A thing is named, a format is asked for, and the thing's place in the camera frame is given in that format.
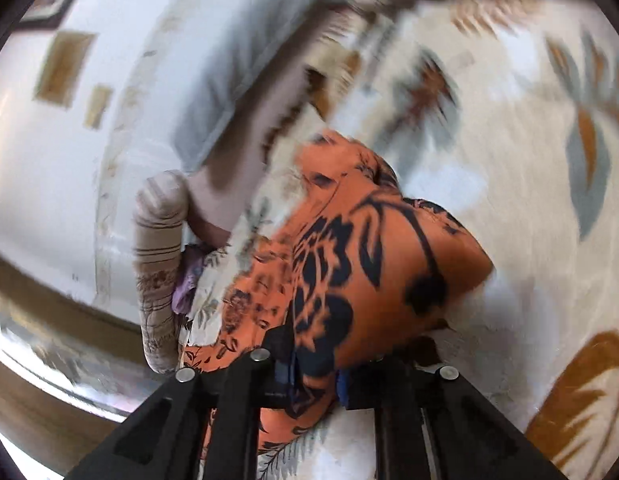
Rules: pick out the purple cloth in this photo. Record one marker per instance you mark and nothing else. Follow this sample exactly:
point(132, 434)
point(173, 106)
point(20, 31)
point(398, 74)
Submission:
point(191, 267)

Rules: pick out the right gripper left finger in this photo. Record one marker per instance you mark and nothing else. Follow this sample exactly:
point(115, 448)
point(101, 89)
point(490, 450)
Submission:
point(199, 422)

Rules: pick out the grey pillow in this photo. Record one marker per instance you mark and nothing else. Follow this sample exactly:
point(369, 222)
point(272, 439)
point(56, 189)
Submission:
point(245, 36)

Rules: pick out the beige wall switch plate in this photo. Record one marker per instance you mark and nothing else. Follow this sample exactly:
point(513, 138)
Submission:
point(99, 101)

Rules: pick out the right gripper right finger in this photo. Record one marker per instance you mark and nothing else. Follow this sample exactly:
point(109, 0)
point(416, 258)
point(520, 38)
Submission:
point(431, 423)

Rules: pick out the pink bed sheet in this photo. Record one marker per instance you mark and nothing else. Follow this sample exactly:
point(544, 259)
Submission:
point(224, 185)

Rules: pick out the striped bolster pillow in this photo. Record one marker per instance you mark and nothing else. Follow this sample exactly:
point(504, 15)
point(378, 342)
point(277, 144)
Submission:
point(161, 209)

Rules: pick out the leaf pattern blanket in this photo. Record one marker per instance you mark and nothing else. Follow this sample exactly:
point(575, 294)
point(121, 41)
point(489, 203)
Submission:
point(506, 114)

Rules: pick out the stained glass wooden door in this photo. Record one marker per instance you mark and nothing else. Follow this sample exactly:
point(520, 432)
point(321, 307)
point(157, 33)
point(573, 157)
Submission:
point(68, 374)

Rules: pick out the orange floral blouse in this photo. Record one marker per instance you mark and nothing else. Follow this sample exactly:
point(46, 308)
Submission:
point(357, 270)

